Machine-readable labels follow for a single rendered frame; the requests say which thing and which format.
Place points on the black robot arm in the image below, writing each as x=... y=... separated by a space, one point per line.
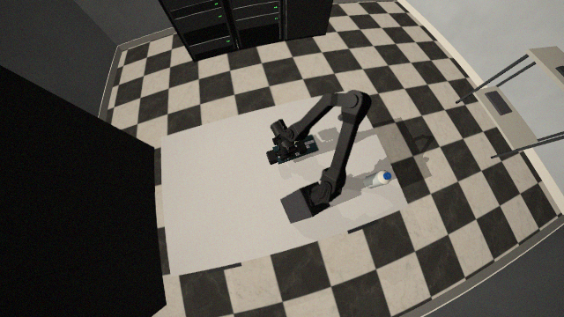
x=354 y=107

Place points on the dark green keyboard case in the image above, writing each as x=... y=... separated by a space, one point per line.
x=310 y=144

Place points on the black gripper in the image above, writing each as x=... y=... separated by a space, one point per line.
x=272 y=155

